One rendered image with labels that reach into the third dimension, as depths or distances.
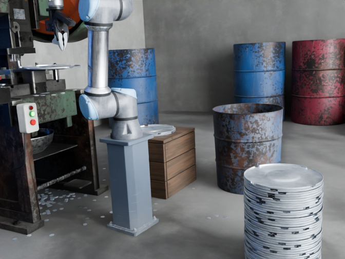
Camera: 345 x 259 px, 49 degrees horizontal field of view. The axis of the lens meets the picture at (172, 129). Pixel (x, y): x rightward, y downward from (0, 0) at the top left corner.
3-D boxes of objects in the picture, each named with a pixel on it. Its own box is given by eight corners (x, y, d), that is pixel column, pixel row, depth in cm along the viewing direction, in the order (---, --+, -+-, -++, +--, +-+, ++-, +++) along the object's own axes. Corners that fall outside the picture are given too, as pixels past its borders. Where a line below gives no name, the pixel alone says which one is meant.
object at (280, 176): (282, 161, 165) (282, 159, 165) (340, 179, 140) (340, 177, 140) (228, 174, 151) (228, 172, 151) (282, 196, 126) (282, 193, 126)
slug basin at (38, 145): (68, 146, 228) (66, 129, 226) (22, 161, 198) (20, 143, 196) (27, 142, 243) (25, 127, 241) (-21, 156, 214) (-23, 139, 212)
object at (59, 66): (48, 70, 180) (47, 68, 179) (10, 68, 195) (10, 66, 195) (92, 66, 203) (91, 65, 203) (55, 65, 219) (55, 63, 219)
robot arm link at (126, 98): (142, 115, 178) (141, 86, 175) (117, 119, 170) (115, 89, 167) (129, 112, 187) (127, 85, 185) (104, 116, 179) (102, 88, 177)
